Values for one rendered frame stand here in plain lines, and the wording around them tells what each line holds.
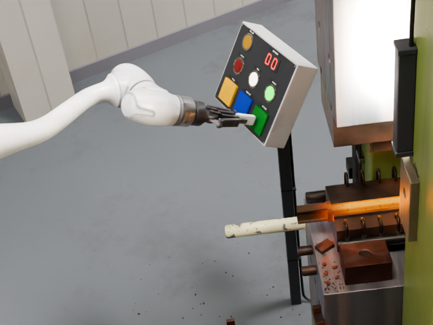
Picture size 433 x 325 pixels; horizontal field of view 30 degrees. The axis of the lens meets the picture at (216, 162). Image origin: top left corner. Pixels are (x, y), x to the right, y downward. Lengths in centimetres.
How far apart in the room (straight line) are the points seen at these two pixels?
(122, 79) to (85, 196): 167
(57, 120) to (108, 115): 227
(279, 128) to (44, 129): 73
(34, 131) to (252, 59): 78
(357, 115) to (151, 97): 66
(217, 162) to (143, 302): 94
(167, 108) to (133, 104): 10
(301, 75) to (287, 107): 11
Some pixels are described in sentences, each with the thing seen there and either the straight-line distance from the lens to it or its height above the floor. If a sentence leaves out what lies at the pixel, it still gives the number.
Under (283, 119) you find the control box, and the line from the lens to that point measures 248.
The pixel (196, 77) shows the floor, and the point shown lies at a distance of 467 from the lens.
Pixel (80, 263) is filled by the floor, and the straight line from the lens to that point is 364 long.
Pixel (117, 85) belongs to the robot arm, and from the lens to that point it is 237.
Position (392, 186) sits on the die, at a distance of 229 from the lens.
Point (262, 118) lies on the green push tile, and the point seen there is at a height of 102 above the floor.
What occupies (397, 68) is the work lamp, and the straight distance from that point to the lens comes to 165.
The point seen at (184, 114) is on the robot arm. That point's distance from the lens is 232.
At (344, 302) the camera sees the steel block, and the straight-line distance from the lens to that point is 213.
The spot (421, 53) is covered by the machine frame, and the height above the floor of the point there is 165.
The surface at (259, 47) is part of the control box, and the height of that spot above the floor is 117.
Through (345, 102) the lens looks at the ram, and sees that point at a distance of 183.
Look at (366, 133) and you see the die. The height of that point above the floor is 130.
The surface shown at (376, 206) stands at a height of 101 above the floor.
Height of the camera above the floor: 248
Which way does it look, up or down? 38 degrees down
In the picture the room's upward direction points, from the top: 9 degrees counter-clockwise
